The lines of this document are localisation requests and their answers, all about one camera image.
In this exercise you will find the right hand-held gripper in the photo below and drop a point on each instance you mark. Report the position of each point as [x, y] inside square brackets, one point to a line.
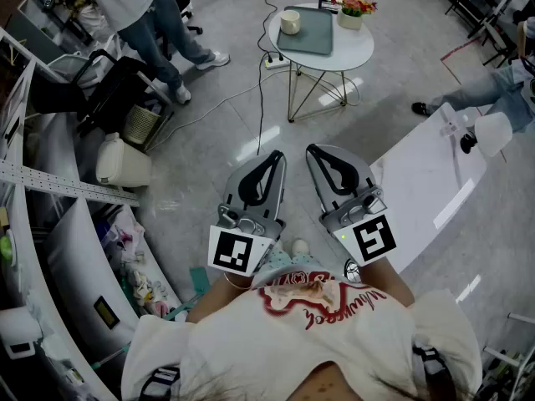
[372, 238]

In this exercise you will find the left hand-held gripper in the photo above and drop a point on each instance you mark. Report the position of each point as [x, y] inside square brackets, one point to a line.
[234, 249]

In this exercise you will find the cream cup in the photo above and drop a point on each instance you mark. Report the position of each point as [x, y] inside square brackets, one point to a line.
[289, 22]

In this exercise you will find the person's right forearm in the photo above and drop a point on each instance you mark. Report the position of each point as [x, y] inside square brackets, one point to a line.
[386, 284]

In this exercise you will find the person's left forearm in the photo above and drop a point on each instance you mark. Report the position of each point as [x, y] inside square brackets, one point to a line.
[215, 301]

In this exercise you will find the person's white shoe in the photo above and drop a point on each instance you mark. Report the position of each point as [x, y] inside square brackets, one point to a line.
[300, 247]

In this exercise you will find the white marble table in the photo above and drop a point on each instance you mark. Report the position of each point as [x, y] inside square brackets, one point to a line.
[422, 190]

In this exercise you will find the person's patterned trousers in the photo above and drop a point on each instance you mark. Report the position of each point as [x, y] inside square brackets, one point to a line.
[288, 262]

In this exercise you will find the round metal object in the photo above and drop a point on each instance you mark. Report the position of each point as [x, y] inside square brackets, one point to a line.
[352, 270]

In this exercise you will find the thin wrist bangle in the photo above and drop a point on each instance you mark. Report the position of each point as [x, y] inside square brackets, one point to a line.
[237, 285]

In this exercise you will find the white power strip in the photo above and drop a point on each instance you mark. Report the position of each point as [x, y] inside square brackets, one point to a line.
[278, 63]

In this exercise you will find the cream woven basket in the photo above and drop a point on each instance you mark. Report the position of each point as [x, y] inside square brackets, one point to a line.
[141, 124]

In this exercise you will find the round white side table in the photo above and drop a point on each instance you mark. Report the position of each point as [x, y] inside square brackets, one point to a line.
[355, 48]

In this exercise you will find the cream trash bin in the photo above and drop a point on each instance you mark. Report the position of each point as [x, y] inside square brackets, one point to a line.
[121, 163]

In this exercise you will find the person's white printed shirt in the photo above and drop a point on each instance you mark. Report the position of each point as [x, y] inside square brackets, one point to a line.
[259, 341]

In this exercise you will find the white pot with flowers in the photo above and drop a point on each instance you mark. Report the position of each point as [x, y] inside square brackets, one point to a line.
[351, 15]

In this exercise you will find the black trolley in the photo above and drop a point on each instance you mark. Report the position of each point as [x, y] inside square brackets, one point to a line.
[113, 90]

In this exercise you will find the small black device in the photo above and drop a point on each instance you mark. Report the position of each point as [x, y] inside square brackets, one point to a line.
[106, 312]

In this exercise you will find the black office chair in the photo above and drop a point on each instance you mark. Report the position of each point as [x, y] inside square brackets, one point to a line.
[181, 2]

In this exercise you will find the white shelving unit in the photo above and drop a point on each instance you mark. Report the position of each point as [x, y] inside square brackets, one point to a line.
[71, 265]

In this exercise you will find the small black frame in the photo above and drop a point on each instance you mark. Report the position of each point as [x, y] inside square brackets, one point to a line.
[327, 5]

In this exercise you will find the perforated metal rail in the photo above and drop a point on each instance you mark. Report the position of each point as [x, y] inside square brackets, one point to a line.
[62, 185]

